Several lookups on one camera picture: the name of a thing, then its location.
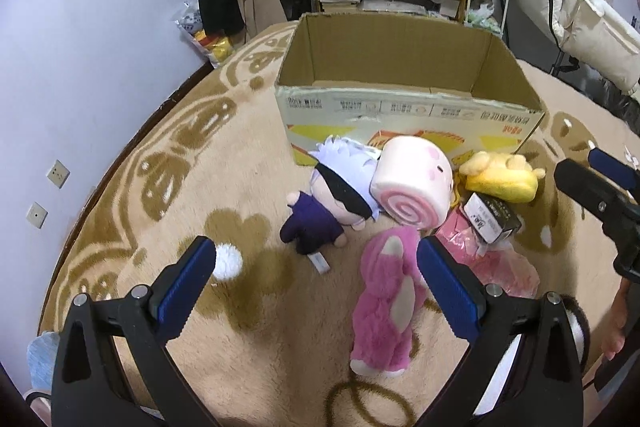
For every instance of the yellow plush toy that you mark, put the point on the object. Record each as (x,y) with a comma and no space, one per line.
(500,179)

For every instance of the light blue cloth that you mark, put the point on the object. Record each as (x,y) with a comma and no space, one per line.
(42,367)

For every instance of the cardboard box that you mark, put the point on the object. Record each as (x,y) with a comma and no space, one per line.
(400,57)

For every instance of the clear plastic snack bag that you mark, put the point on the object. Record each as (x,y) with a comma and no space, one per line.
(207,37)

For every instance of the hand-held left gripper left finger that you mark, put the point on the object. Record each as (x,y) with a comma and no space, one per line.
(184,288)

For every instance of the pink swirl roll plush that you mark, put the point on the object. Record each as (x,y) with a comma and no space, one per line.
(415,187)

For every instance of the wall socket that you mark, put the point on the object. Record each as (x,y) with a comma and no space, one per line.
(36,214)
(57,173)

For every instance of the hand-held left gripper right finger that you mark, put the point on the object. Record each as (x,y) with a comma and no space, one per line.
(449,293)

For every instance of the person's right hand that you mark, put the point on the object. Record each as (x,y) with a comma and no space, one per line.
(620,322)

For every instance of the white-haired plush doll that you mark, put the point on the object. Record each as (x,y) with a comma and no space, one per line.
(340,192)

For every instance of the pink bear plush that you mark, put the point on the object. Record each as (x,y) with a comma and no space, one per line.
(385,302)

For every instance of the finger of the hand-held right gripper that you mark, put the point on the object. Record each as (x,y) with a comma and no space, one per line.
(590,192)
(612,168)

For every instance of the white trolley cart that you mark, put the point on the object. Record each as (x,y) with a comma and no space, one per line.
(487,7)

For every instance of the small black box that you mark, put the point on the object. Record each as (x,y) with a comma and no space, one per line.
(490,217)

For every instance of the pink plastic bag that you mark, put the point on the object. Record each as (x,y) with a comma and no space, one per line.
(495,264)

